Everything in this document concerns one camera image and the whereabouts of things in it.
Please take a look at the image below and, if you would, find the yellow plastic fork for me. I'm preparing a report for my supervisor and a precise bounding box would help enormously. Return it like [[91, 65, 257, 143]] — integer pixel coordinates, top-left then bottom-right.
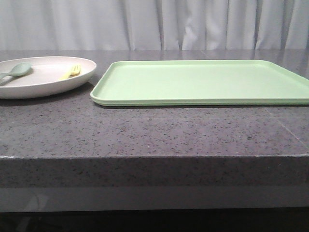
[[59, 64, 81, 80]]

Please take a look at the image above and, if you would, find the cream round plate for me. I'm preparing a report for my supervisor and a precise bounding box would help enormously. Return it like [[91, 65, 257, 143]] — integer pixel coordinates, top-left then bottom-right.
[[0, 56, 97, 99]]

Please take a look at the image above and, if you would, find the light green rectangular tray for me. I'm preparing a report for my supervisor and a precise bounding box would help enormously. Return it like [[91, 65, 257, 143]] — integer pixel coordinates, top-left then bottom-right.
[[91, 60, 309, 106]]

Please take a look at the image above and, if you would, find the pale green plastic spoon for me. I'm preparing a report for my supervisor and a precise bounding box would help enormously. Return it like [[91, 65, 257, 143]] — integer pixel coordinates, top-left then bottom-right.
[[0, 62, 31, 82]]

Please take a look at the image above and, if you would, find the white pleated curtain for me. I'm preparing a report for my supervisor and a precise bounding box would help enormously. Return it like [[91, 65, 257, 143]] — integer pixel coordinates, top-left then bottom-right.
[[0, 0, 309, 50]]

